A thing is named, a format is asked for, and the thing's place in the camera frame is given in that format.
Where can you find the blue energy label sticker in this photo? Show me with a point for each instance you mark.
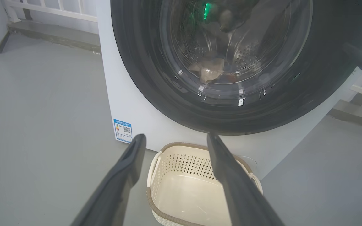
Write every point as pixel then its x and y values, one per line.
pixel 123 130

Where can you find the round black glass washer door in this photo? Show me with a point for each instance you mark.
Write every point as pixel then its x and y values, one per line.
pixel 137 56

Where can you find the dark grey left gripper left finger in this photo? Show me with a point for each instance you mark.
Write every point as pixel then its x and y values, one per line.
pixel 118 188

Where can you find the cream perforated laundry basket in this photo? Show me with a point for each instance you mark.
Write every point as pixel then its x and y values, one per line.
pixel 184 194

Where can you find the stainless steel washing machine drum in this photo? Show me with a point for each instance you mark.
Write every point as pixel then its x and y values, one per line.
pixel 247 53

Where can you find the white front-load washing machine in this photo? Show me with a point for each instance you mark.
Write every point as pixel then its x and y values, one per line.
pixel 127 94

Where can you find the round filter cover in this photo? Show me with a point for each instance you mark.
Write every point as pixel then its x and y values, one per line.
pixel 250 163

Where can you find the cream cartoon face garment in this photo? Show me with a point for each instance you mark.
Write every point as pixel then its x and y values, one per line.
pixel 211 72

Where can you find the white railing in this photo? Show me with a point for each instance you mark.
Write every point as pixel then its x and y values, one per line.
pixel 52 8

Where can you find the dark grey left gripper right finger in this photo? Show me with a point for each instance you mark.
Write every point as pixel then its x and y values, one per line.
pixel 240 197

